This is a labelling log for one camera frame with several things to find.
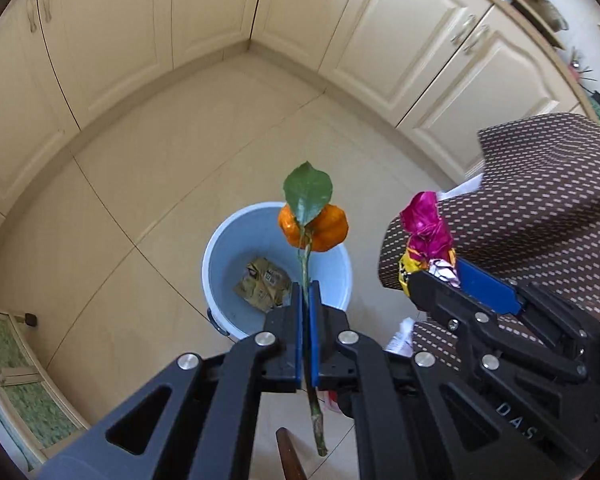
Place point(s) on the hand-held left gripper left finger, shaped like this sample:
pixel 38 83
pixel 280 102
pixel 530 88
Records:
pixel 296 340

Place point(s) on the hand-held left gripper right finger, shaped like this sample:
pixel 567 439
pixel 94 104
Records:
pixel 314 340

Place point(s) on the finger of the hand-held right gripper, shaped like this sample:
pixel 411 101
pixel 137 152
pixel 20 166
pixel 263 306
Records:
pixel 445 300
pixel 490 287

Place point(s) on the brown snack wrapper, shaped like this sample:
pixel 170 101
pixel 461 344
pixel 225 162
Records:
pixel 260 282

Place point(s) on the pink foil wrapper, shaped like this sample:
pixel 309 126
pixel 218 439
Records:
pixel 425 225

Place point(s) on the light blue plastic bucket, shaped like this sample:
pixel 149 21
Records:
pixel 225 270

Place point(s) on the orange tangerine with leaf stem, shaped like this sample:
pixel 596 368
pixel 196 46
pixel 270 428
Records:
pixel 330 230

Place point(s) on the white crumpled tissue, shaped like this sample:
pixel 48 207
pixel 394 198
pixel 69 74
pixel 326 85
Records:
pixel 402 337

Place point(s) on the white paper sheet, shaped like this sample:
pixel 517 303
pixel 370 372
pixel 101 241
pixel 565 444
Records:
pixel 462 187

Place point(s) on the brown dotted tablecloth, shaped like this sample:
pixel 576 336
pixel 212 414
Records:
pixel 540 195

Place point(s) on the brown wooden chair leg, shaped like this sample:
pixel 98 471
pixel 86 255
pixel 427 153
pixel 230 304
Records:
pixel 289 457

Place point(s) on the pink utensil holder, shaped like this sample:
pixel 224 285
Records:
pixel 579 67

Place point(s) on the cream kitchen cabinet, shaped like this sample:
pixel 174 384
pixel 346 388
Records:
pixel 115 35
pixel 410 35

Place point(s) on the black door stopper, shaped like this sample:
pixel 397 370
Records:
pixel 30 319

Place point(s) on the green frosted glass door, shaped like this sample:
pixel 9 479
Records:
pixel 25 390

